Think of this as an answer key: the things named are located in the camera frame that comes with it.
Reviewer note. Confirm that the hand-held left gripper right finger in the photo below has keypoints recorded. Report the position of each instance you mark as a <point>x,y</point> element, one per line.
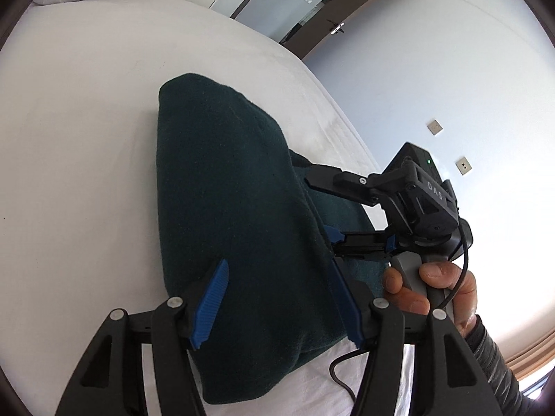
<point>347,307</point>

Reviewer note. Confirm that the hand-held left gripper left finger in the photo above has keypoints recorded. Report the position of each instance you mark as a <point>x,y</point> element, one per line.
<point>212,303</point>

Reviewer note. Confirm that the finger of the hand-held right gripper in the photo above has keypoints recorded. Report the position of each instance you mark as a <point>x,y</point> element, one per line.
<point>360,240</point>
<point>338,180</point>

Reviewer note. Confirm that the dark green sweater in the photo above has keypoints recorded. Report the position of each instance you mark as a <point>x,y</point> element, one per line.
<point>225,182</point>

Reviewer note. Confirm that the person's right forearm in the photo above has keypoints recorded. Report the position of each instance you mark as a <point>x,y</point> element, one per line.
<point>494,368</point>

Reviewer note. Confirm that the person's right hand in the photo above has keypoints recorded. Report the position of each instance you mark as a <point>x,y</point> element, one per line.
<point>442,275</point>

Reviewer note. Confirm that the brown wooden door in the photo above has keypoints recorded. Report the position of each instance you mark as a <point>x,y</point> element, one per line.
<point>347,4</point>

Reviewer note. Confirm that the white bed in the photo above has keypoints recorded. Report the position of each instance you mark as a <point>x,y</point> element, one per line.
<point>86,138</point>

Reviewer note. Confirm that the beige wall socket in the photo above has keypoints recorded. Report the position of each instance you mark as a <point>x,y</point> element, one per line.
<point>435,127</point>
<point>464,165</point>

